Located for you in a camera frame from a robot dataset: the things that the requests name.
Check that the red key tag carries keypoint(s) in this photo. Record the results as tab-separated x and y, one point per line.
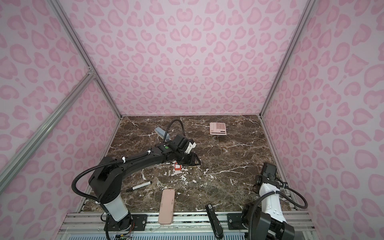
178	167

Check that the pink pencil case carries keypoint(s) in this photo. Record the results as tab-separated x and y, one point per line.
166	212

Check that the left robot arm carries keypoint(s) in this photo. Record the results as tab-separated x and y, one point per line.
107	180

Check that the black stapler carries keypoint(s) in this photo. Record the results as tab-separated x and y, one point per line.
215	223

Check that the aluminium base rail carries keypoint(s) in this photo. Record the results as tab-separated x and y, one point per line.
185	226

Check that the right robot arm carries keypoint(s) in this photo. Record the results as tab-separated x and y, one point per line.
264	217

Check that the pink desk calculator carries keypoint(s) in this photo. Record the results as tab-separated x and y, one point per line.
218	129

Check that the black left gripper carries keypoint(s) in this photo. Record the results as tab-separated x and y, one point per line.
192	160

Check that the black white marker pen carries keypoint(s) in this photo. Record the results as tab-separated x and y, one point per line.
139	186

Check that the grey blue stapler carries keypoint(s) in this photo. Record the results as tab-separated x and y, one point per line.
161	133

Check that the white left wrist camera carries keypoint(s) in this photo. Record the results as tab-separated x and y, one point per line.
191	145

